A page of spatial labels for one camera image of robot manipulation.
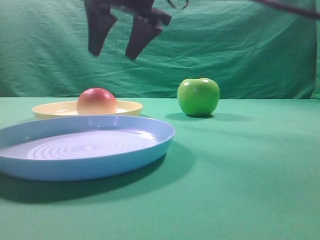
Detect green backdrop cloth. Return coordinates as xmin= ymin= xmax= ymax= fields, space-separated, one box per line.
xmin=0 ymin=0 xmax=320 ymax=99

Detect blue plastic plate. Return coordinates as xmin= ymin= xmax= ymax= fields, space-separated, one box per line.
xmin=0 ymin=115 xmax=176 ymax=182

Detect yellow plastic plate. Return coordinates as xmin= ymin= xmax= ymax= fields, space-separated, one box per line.
xmin=32 ymin=100 xmax=143 ymax=120

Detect black cable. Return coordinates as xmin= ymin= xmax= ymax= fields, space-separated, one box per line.
xmin=166 ymin=0 xmax=320 ymax=20

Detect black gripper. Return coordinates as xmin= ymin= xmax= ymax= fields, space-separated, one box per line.
xmin=84 ymin=0 xmax=172 ymax=61

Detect green apple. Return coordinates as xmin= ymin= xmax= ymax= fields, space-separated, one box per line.
xmin=177 ymin=74 xmax=220 ymax=117

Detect green tablecloth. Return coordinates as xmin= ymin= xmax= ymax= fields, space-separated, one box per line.
xmin=0 ymin=98 xmax=320 ymax=240

